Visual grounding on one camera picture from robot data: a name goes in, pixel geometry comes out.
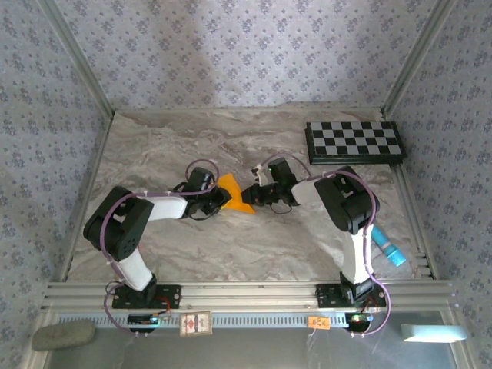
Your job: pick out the pale white sponge block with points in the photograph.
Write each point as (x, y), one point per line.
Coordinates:
(432, 333)

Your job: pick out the grey stone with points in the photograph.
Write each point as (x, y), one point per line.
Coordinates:
(63, 335)

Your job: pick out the aluminium frame post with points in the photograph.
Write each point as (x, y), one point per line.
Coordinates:
(418, 57)
(78, 57)

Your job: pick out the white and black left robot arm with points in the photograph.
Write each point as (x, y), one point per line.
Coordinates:
(123, 227)

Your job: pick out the aluminium front rail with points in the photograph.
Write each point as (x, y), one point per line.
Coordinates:
(246, 294)

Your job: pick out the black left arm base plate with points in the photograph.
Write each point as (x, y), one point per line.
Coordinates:
(173, 296)

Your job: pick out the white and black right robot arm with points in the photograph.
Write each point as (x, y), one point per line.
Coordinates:
(346, 203)

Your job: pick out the orange paper sheet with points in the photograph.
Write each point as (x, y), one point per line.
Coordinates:
(232, 182)

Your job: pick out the black and grey chessboard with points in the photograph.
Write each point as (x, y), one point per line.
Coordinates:
(355, 140)

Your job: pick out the brown printed card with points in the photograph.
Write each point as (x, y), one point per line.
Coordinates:
(195, 323)

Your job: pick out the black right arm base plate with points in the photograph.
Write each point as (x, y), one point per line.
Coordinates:
(326, 296)

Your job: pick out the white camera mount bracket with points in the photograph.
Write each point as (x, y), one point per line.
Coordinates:
(263, 175)

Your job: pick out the orange paper tag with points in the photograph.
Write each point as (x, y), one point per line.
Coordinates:
(319, 323)

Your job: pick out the aluminium side rail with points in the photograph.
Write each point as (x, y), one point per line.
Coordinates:
(417, 230)
(86, 200)

